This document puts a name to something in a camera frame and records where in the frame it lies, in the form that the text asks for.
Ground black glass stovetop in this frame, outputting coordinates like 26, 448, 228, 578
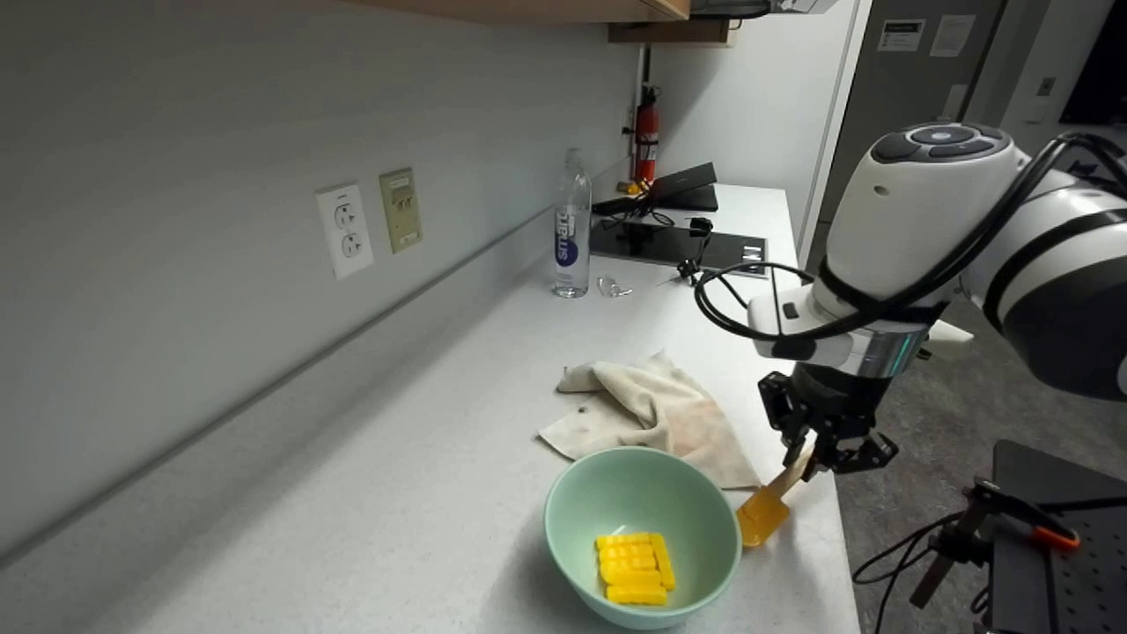
589, 215, 768, 276

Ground clear plastic water bottle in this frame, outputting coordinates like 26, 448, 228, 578
550, 146, 595, 301

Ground beige wall switch plate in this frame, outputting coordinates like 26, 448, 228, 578
377, 167, 427, 259

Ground red fire extinguisher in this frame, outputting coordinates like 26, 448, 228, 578
628, 45, 661, 192

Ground cream stained cloth towel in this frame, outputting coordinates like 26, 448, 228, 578
535, 352, 764, 491

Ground black stand with orange clamp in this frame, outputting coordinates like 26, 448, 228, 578
848, 471, 1090, 612

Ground light blue-green bowl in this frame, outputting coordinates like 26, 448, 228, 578
540, 448, 747, 634

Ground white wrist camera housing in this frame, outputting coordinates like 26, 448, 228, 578
747, 261, 978, 364

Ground yellow toy corn piece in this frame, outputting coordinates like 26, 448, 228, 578
591, 529, 680, 611

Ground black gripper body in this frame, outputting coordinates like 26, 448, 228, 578
756, 364, 882, 439

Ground black perforated table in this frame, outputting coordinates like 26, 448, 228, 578
989, 436, 1127, 634

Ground white paper notice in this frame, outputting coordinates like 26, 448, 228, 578
929, 10, 978, 61
877, 14, 929, 57

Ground white wall power outlet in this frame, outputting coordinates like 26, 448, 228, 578
312, 180, 377, 281

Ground gray door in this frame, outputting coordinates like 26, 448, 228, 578
808, 0, 1013, 259

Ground black wedge-shaped device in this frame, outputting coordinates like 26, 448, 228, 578
591, 159, 722, 220

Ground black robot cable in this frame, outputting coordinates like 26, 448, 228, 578
692, 132, 1127, 345

